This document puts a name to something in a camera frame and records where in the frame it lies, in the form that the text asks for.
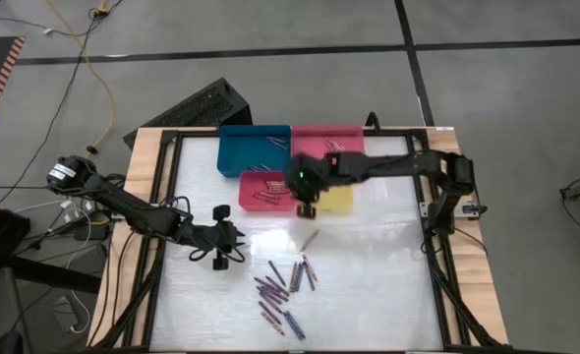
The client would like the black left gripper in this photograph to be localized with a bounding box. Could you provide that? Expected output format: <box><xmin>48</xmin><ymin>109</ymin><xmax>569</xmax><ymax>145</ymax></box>
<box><xmin>179</xmin><ymin>205</ymin><xmax>247</xmax><ymax>271</ymax></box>

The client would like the large pink plastic bin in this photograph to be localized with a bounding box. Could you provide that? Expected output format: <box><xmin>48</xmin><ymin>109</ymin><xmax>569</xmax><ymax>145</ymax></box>
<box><xmin>290</xmin><ymin>124</ymin><xmax>369</xmax><ymax>161</ymax></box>

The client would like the small yellow plastic bin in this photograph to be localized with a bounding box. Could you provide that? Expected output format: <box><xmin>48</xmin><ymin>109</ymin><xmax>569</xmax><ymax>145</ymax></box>
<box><xmin>315</xmin><ymin>185</ymin><xmax>355</xmax><ymax>216</ymax></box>

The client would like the small pink plastic bin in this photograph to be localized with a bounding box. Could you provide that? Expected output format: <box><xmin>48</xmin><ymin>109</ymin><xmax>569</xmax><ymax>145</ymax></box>
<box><xmin>238</xmin><ymin>170</ymin><xmax>298</xmax><ymax>212</ymax></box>

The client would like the large blue plastic bin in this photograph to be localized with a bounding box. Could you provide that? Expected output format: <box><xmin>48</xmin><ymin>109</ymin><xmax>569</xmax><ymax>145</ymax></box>
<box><xmin>215</xmin><ymin>124</ymin><xmax>293</xmax><ymax>179</ymax></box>

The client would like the wooden table edge board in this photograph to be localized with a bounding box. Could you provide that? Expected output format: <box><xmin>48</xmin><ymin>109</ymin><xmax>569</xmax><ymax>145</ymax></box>
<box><xmin>87</xmin><ymin>126</ymin><xmax>179</xmax><ymax>348</ymax></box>
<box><xmin>425</xmin><ymin>126</ymin><xmax>511</xmax><ymax>346</ymax></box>

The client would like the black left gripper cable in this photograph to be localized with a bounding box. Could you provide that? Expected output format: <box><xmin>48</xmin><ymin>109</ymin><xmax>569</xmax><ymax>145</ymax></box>
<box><xmin>189</xmin><ymin>243</ymin><xmax>247</xmax><ymax>265</ymax></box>

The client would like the black table frame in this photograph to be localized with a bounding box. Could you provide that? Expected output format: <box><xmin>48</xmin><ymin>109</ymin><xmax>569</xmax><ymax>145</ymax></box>
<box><xmin>92</xmin><ymin>128</ymin><xmax>510</xmax><ymax>354</ymax></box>

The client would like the silver arm base bracket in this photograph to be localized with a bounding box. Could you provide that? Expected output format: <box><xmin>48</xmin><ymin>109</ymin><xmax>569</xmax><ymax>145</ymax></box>
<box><xmin>459</xmin><ymin>202</ymin><xmax>488</xmax><ymax>219</ymax></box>

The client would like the black floor cable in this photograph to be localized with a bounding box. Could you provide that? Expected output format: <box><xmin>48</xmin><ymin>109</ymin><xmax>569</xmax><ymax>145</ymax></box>
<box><xmin>0</xmin><ymin>0</ymin><xmax>124</xmax><ymax>207</ymax></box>

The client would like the yellow power cable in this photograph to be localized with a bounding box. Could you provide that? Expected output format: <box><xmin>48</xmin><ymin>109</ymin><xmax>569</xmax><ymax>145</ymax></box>
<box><xmin>46</xmin><ymin>0</ymin><xmax>117</xmax><ymax>171</ymax></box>

